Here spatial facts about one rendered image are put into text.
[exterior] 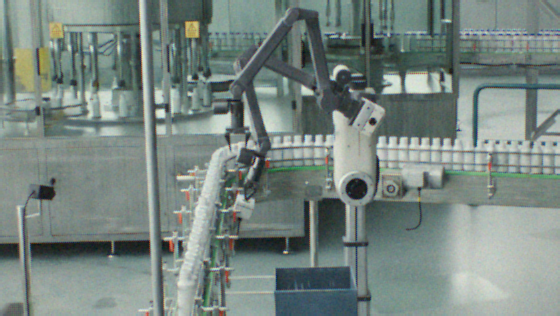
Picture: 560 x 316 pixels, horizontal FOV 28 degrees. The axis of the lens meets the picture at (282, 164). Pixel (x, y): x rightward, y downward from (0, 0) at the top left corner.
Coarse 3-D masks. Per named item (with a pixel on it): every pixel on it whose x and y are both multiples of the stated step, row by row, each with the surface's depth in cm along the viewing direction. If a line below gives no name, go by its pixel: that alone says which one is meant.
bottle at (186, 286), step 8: (184, 272) 374; (184, 280) 374; (192, 280) 376; (184, 288) 374; (192, 288) 375; (184, 296) 374; (192, 296) 375; (184, 304) 375; (192, 304) 376; (184, 312) 375
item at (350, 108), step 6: (342, 102) 460; (348, 102) 460; (354, 102) 460; (360, 102) 461; (342, 108) 460; (348, 108) 459; (354, 108) 459; (360, 108) 459; (348, 114) 460; (354, 114) 459; (348, 120) 467; (354, 120) 460
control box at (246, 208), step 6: (240, 198) 499; (252, 198) 507; (240, 204) 494; (246, 204) 494; (252, 204) 496; (246, 210) 494; (252, 210) 494; (240, 216) 495; (246, 216) 495; (234, 228) 502; (234, 246) 500
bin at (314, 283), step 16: (288, 272) 451; (304, 272) 451; (320, 272) 452; (336, 272) 452; (352, 272) 442; (288, 288) 453; (304, 288) 453; (320, 288) 453; (336, 288) 453; (352, 288) 439; (288, 304) 422; (304, 304) 422; (320, 304) 422; (336, 304) 422; (352, 304) 422
